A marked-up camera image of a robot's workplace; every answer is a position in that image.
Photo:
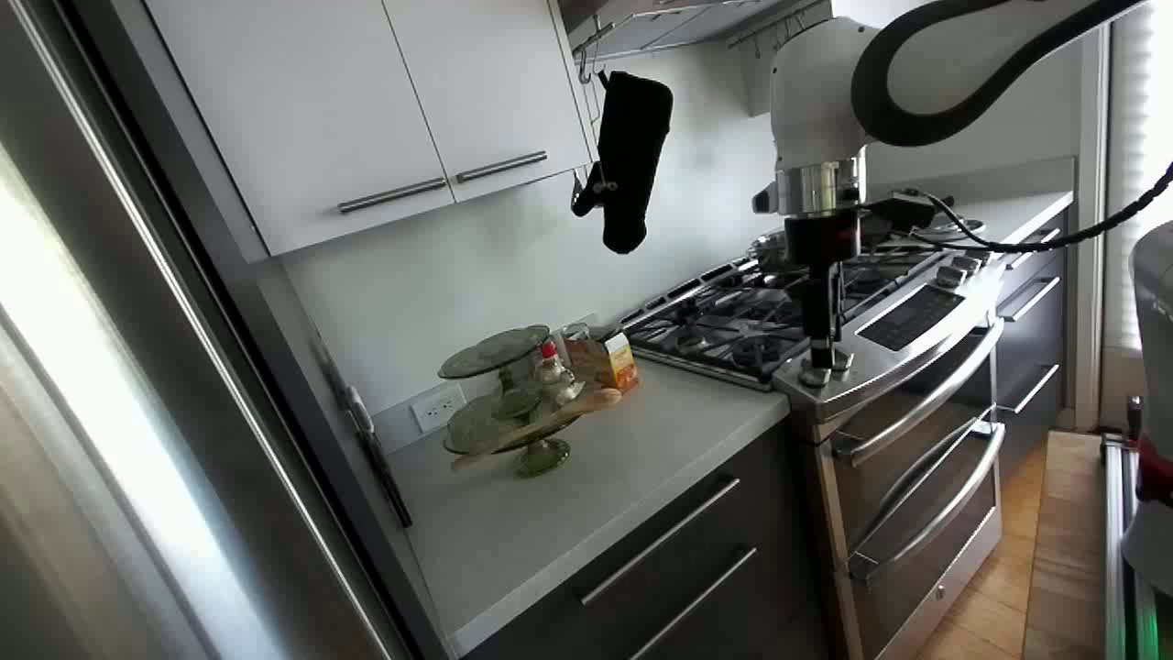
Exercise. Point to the wide white cabinet door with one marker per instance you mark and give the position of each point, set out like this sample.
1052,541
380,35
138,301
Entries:
293,96

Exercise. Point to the stainless steel refrigerator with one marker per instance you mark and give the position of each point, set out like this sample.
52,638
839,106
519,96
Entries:
122,426

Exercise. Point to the dark drawer cabinet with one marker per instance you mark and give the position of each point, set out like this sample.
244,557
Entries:
684,574

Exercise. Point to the small clear jar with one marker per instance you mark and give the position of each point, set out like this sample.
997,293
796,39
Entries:
583,353

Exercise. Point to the small bottle red cap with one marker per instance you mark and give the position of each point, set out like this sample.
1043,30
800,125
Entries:
550,366

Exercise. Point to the range hood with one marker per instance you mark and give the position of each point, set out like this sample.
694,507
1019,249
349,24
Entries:
684,18

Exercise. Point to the narrow white cabinet door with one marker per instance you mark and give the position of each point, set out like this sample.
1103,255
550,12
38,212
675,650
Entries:
490,74

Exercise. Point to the window blind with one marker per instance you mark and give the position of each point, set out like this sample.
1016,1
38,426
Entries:
1131,184

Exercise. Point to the white wall outlet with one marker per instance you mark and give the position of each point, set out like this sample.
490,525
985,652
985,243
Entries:
437,408

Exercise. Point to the stainless steel gas range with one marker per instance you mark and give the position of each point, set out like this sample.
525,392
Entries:
916,426

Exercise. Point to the black oven mitt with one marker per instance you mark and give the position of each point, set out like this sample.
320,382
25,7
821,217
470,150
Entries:
626,146

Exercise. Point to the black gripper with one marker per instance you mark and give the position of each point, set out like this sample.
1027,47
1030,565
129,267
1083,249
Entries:
827,243

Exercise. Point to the two-tier glass stand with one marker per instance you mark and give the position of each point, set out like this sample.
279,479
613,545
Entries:
507,421

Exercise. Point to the small orange box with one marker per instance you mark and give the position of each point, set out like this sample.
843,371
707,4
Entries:
620,365

